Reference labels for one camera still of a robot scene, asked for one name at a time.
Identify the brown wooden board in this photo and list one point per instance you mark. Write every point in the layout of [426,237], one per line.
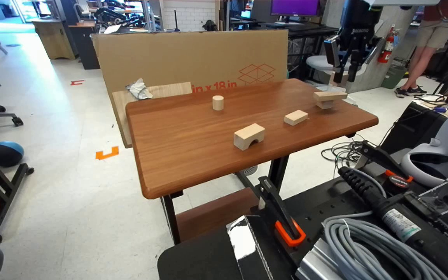
[212,214]

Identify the white round stool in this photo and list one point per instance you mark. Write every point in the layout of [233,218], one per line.
[319,63]

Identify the monitor with purple screen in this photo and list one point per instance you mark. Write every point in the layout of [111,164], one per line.
[294,7]

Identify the shiny black box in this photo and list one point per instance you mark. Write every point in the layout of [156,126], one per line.
[247,249]

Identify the aluminium rail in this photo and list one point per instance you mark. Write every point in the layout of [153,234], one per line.
[317,260]

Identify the light wooden cabinet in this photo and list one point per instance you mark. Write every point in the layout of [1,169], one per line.
[55,39]

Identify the long rectangular wooden block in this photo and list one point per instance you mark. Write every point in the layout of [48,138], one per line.
[329,95]

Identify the green bin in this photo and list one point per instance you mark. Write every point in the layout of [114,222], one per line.
[393,77]

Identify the small rectangular wooden block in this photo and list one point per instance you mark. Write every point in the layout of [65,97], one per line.
[296,117]

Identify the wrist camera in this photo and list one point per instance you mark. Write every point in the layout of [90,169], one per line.
[331,52]

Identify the clear plastic box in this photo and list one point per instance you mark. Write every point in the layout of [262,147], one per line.
[447,196]

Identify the large cardboard sheet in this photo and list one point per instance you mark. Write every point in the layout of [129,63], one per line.
[177,58]

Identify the black clamp with orange grip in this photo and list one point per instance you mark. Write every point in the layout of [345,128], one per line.
[280,210]
[383,161]

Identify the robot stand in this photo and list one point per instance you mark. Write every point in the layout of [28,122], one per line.
[325,206]

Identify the wooden arch block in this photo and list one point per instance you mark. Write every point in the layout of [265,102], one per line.
[247,134]

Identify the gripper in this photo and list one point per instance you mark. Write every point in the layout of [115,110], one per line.
[358,23]

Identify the light wooden board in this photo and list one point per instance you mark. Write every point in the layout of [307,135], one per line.
[121,107]

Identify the wooden cube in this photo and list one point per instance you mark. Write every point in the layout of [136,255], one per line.
[324,104]

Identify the black cabinet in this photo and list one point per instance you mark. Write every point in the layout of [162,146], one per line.
[84,46]

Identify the wooden cylinder block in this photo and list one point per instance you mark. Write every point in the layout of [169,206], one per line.
[217,103]

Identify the person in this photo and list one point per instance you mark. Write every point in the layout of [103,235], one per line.
[432,35]

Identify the dark blue ball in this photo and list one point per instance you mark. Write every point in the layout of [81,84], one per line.
[4,154]

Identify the red fire extinguisher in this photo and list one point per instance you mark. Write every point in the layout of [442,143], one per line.
[385,48]

